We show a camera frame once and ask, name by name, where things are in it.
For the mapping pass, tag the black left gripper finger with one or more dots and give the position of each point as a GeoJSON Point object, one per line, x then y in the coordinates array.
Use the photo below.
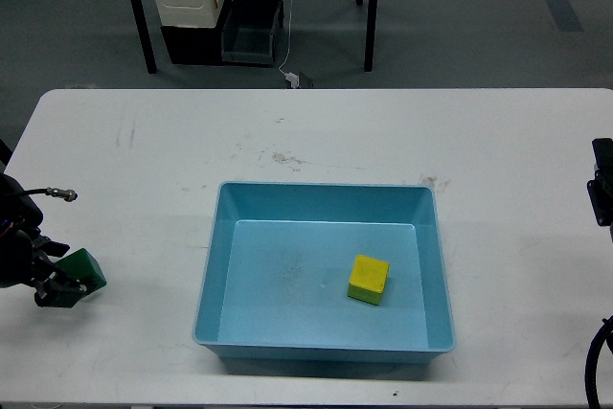
{"type": "Point", "coordinates": [54, 287]}
{"type": "Point", "coordinates": [50, 248]}

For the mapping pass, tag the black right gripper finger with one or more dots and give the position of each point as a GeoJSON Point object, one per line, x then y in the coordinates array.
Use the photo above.
{"type": "Point", "coordinates": [600, 187]}

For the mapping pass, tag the green block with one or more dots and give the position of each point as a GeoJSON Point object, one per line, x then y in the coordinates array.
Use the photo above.
{"type": "Point", "coordinates": [83, 266]}

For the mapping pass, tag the yellow block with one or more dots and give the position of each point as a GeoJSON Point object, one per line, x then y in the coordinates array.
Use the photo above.
{"type": "Point", "coordinates": [368, 279]}

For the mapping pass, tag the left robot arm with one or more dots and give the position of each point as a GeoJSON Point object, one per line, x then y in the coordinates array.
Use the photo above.
{"type": "Point", "coordinates": [26, 254]}

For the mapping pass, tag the light blue plastic box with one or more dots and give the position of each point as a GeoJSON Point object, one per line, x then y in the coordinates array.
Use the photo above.
{"type": "Point", "coordinates": [279, 262]}

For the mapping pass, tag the black base crate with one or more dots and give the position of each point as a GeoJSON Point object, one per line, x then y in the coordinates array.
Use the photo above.
{"type": "Point", "coordinates": [196, 46]}

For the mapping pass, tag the dark grey storage bin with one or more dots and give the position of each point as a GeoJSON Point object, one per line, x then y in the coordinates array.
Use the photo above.
{"type": "Point", "coordinates": [250, 32]}

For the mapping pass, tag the white power adapter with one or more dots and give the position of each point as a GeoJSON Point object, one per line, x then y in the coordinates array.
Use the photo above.
{"type": "Point", "coordinates": [292, 80]}

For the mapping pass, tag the black table leg left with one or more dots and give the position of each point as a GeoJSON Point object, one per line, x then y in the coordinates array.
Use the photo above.
{"type": "Point", "coordinates": [143, 34]}

